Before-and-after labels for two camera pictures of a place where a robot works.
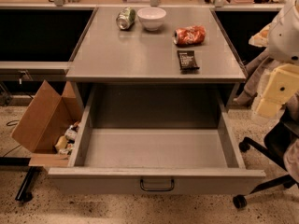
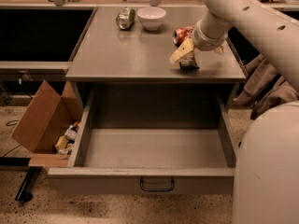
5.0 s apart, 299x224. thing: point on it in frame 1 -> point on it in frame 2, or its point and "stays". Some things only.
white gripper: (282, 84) -> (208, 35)
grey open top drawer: (157, 139) stays
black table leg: (26, 189) stays
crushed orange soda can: (189, 35) stays
